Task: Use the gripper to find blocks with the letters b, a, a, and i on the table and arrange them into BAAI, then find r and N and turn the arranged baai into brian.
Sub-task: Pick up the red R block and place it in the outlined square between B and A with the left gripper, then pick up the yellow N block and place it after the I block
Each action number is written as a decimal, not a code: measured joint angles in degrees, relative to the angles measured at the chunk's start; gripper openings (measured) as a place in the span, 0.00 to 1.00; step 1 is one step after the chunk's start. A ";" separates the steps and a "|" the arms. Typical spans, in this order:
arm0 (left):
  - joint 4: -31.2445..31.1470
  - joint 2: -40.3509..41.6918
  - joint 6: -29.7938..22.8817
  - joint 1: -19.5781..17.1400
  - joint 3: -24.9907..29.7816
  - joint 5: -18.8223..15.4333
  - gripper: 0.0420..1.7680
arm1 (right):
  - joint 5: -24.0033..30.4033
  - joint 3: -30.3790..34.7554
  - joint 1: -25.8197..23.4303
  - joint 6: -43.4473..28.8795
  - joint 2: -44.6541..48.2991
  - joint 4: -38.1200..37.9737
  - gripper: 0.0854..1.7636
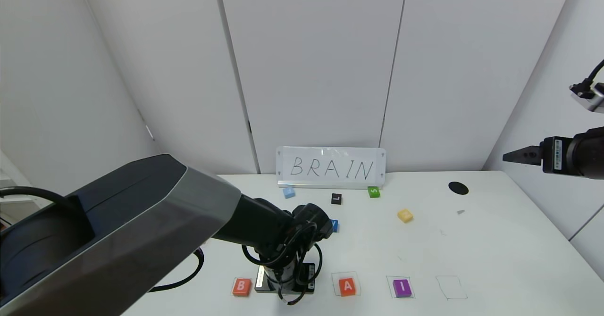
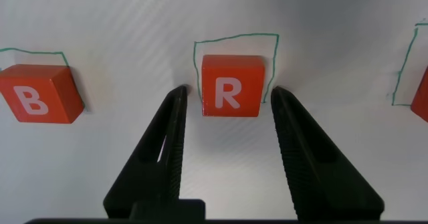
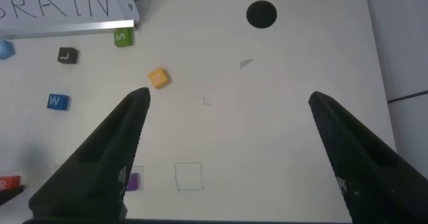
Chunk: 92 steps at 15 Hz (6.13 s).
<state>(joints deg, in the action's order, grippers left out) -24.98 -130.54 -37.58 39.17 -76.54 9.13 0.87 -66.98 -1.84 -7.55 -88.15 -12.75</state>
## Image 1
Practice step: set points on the light blue letter block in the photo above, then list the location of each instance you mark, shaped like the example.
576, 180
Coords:
289, 193

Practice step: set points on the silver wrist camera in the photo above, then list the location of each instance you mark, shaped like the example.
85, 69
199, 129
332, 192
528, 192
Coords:
591, 98
260, 277

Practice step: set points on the purple letter I block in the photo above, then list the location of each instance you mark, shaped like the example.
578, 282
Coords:
402, 288

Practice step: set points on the green letter S block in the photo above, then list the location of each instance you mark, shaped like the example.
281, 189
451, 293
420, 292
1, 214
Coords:
373, 192

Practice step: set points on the blue letter W block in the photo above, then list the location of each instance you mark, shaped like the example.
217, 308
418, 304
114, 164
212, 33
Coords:
335, 226

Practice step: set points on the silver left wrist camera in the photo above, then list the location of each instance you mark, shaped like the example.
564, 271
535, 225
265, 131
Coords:
260, 277

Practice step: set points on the orange letter A block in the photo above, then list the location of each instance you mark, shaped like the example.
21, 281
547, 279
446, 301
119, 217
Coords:
348, 287

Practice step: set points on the black round table grommet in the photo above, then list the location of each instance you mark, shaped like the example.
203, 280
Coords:
458, 187

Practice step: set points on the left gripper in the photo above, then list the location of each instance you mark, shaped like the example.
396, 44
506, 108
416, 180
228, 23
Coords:
284, 284

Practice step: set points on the black letter L block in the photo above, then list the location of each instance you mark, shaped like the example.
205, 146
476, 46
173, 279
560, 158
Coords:
336, 199

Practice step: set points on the orange letter B block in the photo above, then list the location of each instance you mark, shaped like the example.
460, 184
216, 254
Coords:
241, 287

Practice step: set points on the yellow letter N block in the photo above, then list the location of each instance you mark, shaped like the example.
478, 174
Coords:
405, 215

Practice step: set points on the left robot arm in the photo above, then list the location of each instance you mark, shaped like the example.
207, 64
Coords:
141, 231

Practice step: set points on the white metal shelf rack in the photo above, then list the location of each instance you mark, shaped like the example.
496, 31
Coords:
5, 177

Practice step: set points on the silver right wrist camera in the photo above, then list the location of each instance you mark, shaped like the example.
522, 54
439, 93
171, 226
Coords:
591, 98

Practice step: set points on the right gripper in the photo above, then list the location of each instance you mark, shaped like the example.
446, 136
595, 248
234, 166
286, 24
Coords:
556, 155

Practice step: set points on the white board reading BRAIN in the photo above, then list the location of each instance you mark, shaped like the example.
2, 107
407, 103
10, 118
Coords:
330, 158

